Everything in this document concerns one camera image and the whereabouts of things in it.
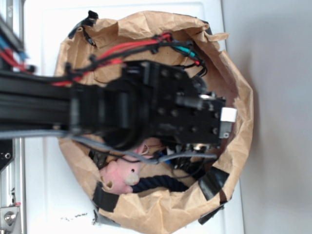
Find black tape strip lower right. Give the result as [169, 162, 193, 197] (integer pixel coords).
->
[197, 190, 233, 225]

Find black tape strip top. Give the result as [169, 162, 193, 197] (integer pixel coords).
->
[68, 10, 98, 39]

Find crumpled brown paper bag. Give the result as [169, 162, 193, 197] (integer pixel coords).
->
[56, 11, 254, 234]

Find dark blue twisted rope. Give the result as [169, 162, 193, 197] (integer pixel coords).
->
[131, 175, 191, 194]

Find black tape strip lower left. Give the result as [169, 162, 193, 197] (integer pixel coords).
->
[93, 208, 121, 227]

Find grey braided cable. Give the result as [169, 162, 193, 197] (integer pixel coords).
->
[0, 130, 217, 165]

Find aluminium frame rail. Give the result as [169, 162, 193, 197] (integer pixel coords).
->
[0, 0, 27, 234]

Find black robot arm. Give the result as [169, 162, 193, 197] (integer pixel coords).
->
[0, 60, 237, 151]

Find red and black wire bundle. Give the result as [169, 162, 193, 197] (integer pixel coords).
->
[48, 31, 208, 87]

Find black tape strip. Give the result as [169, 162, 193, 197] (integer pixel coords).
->
[198, 167, 230, 201]
[68, 10, 98, 39]
[197, 190, 233, 225]
[92, 181, 119, 212]
[93, 208, 121, 227]

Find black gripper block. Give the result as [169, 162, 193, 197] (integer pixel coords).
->
[122, 60, 237, 146]

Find pink plush bunny toy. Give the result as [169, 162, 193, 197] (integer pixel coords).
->
[99, 137, 164, 195]

